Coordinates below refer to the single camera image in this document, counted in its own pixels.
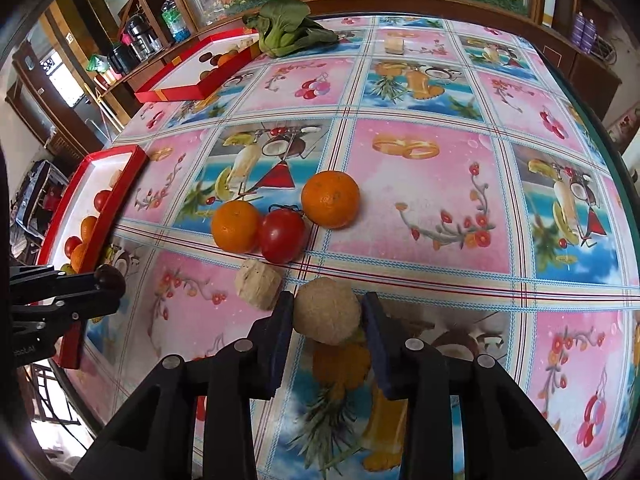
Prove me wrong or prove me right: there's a black kettle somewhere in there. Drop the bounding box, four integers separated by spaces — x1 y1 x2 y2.
106 42 138 75

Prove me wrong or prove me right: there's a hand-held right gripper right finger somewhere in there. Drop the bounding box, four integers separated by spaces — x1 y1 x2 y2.
361 290 590 480

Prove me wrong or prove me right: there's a green water bottle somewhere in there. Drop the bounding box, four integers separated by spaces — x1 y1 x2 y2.
161 0 192 43

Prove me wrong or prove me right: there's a green bok choy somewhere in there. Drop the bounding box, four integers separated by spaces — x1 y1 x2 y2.
242 0 340 58

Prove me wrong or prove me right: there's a red tomato with stem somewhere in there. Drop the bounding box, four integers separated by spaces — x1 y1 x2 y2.
257 205 307 264

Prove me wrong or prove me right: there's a metal dish rack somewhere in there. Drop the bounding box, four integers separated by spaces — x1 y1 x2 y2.
12 160 68 251

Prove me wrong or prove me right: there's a wooden sideboard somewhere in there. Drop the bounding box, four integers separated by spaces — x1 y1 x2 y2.
540 10 623 121

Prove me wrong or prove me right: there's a red gift box tray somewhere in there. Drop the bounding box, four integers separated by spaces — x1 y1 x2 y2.
36 144 150 370
134 30 261 104

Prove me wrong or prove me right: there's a wire basket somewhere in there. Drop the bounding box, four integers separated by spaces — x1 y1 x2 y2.
595 35 621 61

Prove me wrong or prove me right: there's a fruit print tablecloth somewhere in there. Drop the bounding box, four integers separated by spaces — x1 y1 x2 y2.
65 12 640 480

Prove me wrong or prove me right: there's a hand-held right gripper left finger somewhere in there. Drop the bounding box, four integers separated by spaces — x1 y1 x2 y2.
72 290 296 480

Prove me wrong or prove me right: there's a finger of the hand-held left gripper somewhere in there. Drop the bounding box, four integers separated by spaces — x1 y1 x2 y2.
10 291 121 336
9 264 101 305

